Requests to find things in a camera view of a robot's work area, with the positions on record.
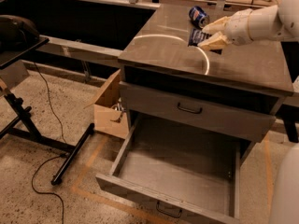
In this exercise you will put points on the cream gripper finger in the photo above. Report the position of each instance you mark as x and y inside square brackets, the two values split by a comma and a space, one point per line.
[217, 26]
[216, 41]

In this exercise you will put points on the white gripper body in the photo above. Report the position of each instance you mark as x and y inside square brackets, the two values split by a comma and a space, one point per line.
[237, 27]

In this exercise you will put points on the blue rxbar wrapper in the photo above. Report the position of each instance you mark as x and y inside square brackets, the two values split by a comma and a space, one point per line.
[197, 36]

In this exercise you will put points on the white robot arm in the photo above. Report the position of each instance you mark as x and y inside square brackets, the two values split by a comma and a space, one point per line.
[279, 23]

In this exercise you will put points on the grey drawer cabinet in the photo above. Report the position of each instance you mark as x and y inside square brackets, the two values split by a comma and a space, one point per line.
[253, 77]

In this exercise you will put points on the closed grey upper drawer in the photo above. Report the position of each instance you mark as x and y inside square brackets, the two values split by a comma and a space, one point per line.
[217, 118]

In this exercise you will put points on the open grey lower drawer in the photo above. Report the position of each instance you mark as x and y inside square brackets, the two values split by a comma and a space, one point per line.
[177, 170]

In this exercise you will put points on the blue soda can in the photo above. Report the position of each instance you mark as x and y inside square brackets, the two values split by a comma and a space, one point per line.
[198, 17]

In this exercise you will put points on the cardboard box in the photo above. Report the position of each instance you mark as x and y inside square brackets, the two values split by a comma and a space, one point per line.
[108, 114]

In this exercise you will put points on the dark bag on stand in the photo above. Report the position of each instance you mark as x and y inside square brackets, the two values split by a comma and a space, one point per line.
[17, 33]

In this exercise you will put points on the black metal stand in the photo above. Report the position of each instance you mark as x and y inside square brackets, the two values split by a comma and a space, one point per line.
[23, 127]

